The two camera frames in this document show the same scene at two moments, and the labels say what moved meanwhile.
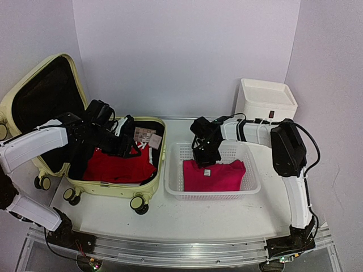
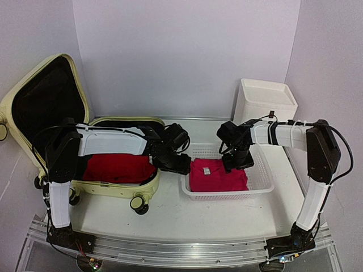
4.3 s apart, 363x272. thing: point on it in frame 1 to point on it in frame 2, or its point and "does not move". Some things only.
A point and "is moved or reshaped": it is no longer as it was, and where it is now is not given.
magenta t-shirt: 227,176 does not move
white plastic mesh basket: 176,153 is moved or reshaped
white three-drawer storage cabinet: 258,99 does not move
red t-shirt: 102,167 does not move
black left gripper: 125,152 to 183,169
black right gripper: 201,162 to 228,165
